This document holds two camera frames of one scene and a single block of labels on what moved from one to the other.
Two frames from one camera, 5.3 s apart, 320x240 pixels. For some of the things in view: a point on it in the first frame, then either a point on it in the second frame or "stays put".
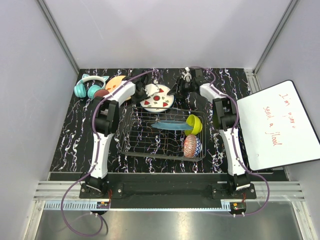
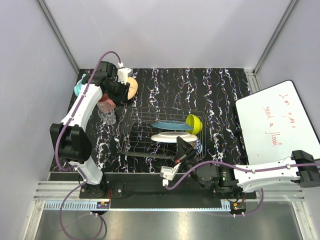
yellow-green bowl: x=193 y=119 stays put
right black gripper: x=174 y=90 to x=183 y=150
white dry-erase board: x=276 y=128 stays put
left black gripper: x=146 y=96 to x=122 y=97
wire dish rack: x=164 y=133 stays put
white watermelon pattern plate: x=159 y=101 to x=171 y=137
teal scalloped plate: x=172 y=125 stays put
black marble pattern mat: x=164 y=126 stays put
